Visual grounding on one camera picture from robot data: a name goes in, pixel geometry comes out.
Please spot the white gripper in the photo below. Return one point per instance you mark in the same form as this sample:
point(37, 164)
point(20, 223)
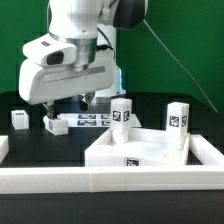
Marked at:
point(49, 74)

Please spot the white square table top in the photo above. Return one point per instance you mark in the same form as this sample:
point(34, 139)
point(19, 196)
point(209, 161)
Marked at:
point(145, 147)

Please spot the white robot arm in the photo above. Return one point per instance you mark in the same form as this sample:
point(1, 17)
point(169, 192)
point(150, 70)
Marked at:
point(76, 22)

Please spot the white sheet with tag markers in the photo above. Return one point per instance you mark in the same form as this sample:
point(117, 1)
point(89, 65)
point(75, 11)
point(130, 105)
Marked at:
point(86, 120)

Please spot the white U-shaped obstacle fence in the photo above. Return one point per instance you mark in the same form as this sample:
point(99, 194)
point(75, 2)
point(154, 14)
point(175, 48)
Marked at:
point(109, 179)

